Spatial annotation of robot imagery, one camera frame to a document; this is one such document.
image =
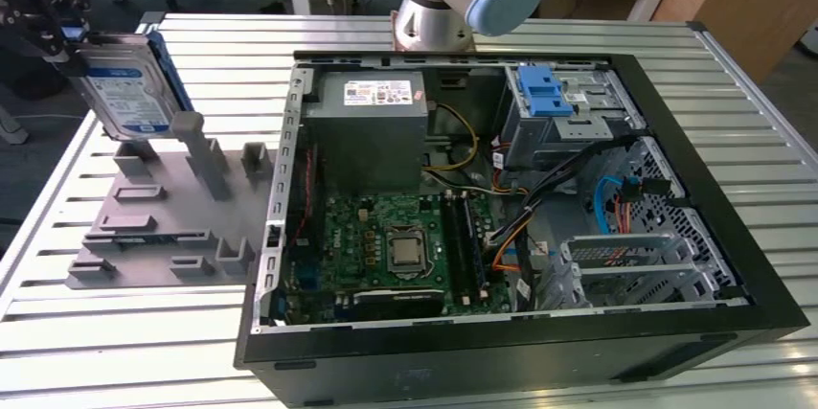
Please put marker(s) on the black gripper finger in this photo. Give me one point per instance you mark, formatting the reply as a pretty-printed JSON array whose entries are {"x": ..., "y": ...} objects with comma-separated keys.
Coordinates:
[{"x": 61, "y": 57}]

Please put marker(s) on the hard disk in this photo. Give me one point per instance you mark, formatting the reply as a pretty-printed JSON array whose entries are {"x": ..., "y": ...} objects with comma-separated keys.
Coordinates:
[{"x": 129, "y": 93}]

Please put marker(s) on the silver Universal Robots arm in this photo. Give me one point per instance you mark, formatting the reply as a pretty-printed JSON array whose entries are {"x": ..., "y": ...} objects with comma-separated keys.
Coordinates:
[{"x": 429, "y": 21}]

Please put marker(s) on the metal disk bay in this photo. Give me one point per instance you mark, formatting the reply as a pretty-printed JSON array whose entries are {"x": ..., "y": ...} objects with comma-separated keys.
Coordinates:
[{"x": 640, "y": 270}]

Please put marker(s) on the black office chair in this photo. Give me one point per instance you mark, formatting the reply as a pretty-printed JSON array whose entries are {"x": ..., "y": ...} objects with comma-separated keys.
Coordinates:
[{"x": 26, "y": 81}]

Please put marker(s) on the grey furniture foot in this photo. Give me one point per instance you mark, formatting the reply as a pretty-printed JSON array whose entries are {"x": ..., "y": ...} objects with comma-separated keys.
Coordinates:
[{"x": 13, "y": 126}]

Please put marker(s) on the grey parts rack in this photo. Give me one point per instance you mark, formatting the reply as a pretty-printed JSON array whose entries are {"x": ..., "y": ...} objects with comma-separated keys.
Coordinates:
[{"x": 166, "y": 217}]

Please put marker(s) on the grey power supply unit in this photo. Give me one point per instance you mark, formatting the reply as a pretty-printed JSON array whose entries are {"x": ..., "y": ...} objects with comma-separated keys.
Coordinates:
[{"x": 365, "y": 150}]

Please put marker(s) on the green motherboard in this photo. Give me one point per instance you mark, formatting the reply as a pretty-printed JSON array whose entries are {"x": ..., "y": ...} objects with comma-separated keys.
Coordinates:
[{"x": 358, "y": 236}]

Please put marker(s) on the CPU socket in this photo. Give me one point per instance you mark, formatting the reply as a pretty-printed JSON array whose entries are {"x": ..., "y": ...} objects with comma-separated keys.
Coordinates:
[{"x": 408, "y": 231}]

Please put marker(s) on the silver CPU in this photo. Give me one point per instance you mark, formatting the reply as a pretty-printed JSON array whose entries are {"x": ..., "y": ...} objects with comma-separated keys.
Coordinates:
[{"x": 408, "y": 253}]

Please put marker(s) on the black graphics card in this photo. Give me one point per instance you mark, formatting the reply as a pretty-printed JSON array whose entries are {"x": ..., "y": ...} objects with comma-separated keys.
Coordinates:
[{"x": 397, "y": 303}]

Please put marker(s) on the blue plastic drive latch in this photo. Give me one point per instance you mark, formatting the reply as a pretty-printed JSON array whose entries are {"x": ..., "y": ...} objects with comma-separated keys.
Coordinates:
[{"x": 540, "y": 93}]

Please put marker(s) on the RAM stick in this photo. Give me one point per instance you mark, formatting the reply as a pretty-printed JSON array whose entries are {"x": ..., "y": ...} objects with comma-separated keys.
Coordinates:
[{"x": 474, "y": 246}]

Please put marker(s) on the metal optical drive cage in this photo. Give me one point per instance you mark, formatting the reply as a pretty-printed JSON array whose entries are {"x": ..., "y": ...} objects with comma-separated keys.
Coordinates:
[{"x": 544, "y": 141}]

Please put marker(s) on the black PC case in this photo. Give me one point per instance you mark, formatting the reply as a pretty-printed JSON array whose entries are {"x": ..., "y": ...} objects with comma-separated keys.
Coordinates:
[{"x": 448, "y": 366}]

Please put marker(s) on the brown wooden cabinet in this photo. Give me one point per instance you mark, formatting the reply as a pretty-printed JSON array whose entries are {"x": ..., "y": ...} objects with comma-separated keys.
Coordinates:
[{"x": 754, "y": 6}]

